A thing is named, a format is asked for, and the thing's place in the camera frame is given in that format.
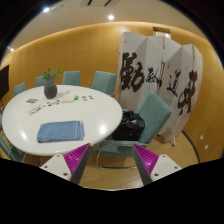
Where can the grey card on table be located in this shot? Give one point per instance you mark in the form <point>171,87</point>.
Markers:
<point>32,100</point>

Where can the white calligraphy folding screen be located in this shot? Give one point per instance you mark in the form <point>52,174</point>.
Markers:
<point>163,66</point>

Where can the blue folded towel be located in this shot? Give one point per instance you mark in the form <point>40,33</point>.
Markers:
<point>61,131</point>

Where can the black bag on chair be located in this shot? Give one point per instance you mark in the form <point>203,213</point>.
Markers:
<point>130,127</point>

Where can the clear plastic item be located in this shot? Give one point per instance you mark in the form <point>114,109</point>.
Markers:
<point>67,99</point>

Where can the white round table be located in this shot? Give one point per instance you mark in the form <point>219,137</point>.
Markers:
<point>99,113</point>

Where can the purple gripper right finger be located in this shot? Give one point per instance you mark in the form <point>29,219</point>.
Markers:
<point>151,166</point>

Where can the teal chair back right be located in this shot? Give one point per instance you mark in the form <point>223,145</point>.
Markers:
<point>104,82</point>

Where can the teal chair back middle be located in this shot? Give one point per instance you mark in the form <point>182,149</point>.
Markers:
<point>71,78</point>

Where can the scattered small colourful pieces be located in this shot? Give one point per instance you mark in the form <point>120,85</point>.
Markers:
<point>41,107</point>

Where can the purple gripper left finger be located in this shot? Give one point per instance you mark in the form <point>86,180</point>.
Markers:
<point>69,166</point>

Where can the teal chair far left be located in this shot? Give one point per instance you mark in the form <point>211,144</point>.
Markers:
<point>19,88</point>

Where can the teal chair near right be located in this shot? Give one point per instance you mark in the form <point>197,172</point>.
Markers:
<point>154,111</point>

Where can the grey vase with plant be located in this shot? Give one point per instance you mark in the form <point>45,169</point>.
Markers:
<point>50,88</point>

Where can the black wall monitor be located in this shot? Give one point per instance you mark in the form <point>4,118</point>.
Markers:
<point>4,81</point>

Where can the teal chair back left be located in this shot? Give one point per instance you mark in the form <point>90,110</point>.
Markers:
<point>39,81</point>

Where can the green small object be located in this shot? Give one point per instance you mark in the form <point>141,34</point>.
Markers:
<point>76,97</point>

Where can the teal chair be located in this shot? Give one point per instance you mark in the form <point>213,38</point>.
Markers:
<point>154,111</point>
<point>71,78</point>
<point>104,82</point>
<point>39,81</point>
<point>19,88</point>

